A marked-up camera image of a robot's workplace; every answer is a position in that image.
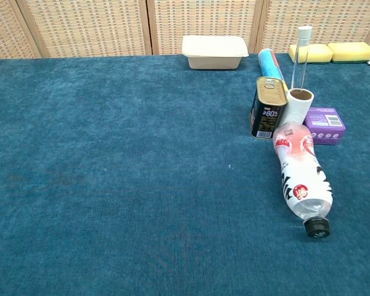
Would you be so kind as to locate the clear glass test tube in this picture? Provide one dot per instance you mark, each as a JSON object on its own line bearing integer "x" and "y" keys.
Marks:
{"x": 299, "y": 61}

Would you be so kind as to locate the blue cylindrical canister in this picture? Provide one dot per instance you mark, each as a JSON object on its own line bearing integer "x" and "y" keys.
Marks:
{"x": 268, "y": 64}

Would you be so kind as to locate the blue velvet tablecloth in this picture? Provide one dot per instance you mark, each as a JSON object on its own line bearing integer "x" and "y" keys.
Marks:
{"x": 111, "y": 169}

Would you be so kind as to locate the black and gold tin can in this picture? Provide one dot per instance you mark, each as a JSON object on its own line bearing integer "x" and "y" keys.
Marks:
{"x": 266, "y": 117}

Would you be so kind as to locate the beige lidded food container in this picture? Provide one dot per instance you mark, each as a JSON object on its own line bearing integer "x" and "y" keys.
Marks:
{"x": 214, "y": 50}

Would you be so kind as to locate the white paper roll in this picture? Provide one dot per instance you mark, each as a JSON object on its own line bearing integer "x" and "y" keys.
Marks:
{"x": 296, "y": 111}

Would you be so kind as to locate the plastic bottle with white label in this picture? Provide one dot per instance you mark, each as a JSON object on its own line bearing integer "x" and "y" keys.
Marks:
{"x": 302, "y": 172}

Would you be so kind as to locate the purple cardboard box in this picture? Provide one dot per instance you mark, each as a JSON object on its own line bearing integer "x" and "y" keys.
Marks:
{"x": 323, "y": 129}

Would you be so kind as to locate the woven rattan folding screen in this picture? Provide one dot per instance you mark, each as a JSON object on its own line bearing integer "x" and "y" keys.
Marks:
{"x": 86, "y": 27}

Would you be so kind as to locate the yellow sponge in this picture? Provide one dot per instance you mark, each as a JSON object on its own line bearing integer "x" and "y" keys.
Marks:
{"x": 319, "y": 52}
{"x": 351, "y": 50}

